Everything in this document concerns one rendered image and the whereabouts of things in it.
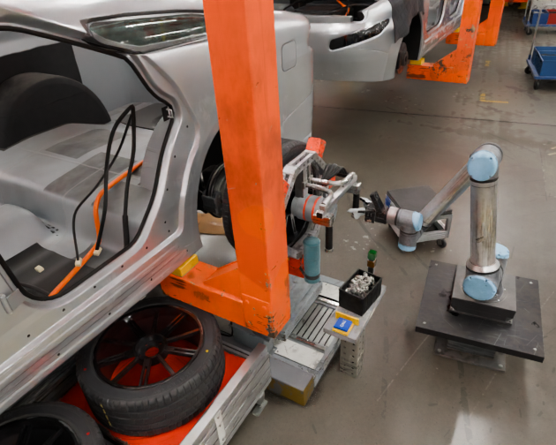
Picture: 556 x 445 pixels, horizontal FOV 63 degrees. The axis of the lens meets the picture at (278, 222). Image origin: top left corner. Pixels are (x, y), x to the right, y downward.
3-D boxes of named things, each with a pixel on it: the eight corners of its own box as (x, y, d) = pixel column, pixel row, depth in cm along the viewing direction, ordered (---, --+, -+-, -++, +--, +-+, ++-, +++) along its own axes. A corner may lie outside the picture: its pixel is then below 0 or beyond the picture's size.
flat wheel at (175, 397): (131, 319, 257) (121, 287, 244) (242, 335, 242) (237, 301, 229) (59, 423, 203) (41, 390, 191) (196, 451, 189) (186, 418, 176)
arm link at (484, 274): (502, 286, 226) (507, 143, 194) (494, 306, 214) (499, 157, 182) (469, 281, 235) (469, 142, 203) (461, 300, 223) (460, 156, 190)
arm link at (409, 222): (417, 236, 226) (420, 218, 220) (393, 230, 231) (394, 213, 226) (423, 227, 232) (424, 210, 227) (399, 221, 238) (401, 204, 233)
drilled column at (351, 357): (346, 358, 258) (349, 305, 235) (363, 365, 254) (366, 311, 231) (339, 372, 251) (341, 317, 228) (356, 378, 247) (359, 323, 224)
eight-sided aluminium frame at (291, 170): (319, 222, 274) (319, 138, 244) (329, 224, 271) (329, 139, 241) (273, 274, 235) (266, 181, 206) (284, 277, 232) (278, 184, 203)
